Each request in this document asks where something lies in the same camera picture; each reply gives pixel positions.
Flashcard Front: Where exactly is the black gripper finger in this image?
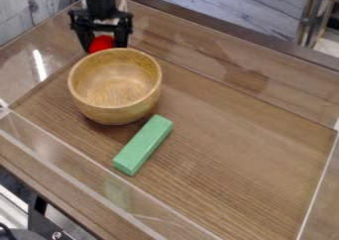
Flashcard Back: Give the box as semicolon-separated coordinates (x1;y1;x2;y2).
73;24;94;52
113;23;129;48

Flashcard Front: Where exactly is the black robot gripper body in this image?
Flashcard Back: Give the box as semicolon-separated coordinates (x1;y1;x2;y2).
69;0;132;31

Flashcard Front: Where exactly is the red plush strawberry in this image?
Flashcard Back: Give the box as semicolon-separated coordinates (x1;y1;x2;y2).
87;35;113;54

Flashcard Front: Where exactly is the light wooden bowl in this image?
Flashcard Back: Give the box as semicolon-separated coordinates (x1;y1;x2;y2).
67;48;162;125

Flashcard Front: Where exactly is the green rectangular block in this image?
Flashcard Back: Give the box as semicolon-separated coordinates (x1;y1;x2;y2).
111;115;173;177

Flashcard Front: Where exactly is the metal table leg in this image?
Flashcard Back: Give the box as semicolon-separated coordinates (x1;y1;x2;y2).
296;0;334;49

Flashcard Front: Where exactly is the clear acrylic corner bracket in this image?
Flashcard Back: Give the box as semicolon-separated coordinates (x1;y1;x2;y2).
82;0;126;20

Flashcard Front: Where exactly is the clear acrylic tray wall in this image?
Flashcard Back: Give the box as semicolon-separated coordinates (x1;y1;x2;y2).
0;106;220;240

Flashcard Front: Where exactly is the black table leg bracket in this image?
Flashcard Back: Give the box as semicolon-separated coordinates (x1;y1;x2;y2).
27;195;74;240

